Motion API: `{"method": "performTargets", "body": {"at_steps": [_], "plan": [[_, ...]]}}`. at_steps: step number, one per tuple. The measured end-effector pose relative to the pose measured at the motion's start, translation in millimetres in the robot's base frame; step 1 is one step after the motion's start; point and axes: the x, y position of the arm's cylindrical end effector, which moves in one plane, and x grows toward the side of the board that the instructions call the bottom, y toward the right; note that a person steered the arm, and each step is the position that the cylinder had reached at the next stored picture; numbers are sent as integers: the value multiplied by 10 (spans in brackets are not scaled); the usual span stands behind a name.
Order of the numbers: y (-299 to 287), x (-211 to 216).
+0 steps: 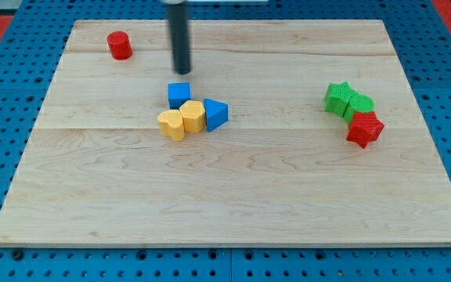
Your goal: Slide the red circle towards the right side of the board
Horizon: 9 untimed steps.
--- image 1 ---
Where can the blue triangle block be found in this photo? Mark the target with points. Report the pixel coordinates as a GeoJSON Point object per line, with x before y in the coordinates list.
{"type": "Point", "coordinates": [217, 113]}

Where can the yellow hexagon block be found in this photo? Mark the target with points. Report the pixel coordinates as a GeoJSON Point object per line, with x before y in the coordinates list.
{"type": "Point", "coordinates": [193, 114]}

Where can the yellow heart block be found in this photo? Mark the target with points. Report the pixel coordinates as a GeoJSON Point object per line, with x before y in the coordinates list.
{"type": "Point", "coordinates": [171, 124]}

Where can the green star block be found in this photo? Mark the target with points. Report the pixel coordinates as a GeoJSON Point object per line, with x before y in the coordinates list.
{"type": "Point", "coordinates": [338, 97]}

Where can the red star block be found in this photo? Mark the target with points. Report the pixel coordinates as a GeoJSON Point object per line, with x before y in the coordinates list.
{"type": "Point", "coordinates": [364, 128]}

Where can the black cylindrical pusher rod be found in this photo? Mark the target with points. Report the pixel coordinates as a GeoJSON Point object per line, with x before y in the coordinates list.
{"type": "Point", "coordinates": [178, 27]}

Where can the blue cube block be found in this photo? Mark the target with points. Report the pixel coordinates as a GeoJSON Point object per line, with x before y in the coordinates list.
{"type": "Point", "coordinates": [178, 94]}

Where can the wooden board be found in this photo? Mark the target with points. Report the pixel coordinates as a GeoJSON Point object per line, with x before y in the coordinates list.
{"type": "Point", "coordinates": [97, 172]}

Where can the green cylinder block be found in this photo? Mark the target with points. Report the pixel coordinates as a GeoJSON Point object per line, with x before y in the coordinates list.
{"type": "Point", "coordinates": [358, 103]}

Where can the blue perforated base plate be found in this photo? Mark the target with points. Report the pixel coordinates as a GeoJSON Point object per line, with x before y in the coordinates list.
{"type": "Point", "coordinates": [31, 49]}

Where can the red cylinder block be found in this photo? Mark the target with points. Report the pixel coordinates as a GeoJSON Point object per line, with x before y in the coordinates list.
{"type": "Point", "coordinates": [119, 45]}

